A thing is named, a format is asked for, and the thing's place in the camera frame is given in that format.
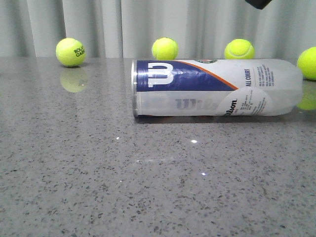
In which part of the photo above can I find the left yellow tennis ball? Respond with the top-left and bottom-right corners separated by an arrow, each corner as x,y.
56,38 -> 86,67

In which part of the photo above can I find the yellow tennis ball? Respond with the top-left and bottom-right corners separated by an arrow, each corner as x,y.
224,39 -> 255,59
297,46 -> 316,80
152,37 -> 178,60
56,38 -> 86,67

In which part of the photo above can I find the grey pleated curtain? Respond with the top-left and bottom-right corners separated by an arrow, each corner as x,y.
0,0 -> 316,59

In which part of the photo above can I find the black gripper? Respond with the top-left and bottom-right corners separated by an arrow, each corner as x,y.
245,0 -> 272,10

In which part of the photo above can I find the far right yellow tennis ball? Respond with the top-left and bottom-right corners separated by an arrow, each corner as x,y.
297,46 -> 316,80

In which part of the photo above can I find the white blue Wilson tennis can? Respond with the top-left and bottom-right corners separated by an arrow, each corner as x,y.
131,59 -> 303,117

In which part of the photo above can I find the middle yellow tennis ball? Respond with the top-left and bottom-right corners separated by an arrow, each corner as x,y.
152,37 -> 178,60

